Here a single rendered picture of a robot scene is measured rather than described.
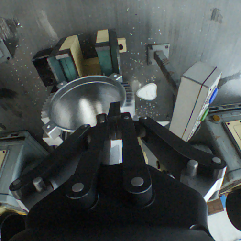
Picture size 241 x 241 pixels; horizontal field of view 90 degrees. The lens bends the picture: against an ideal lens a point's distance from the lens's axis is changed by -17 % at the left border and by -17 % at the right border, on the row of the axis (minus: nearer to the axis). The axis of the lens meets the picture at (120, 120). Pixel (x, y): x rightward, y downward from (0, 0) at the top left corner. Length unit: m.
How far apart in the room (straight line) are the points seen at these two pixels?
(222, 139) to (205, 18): 0.46
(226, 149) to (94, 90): 0.55
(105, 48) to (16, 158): 0.62
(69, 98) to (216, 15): 0.49
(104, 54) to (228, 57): 0.47
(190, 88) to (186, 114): 0.06
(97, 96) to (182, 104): 0.21
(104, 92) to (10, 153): 0.59
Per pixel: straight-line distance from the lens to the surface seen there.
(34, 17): 0.48
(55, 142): 0.32
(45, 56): 0.44
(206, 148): 0.66
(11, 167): 0.76
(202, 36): 0.54
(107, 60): 0.35
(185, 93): 0.25
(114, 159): 0.29
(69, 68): 0.37
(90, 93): 0.38
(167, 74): 0.39
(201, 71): 0.26
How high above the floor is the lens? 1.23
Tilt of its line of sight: 40 degrees down
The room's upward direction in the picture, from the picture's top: 174 degrees clockwise
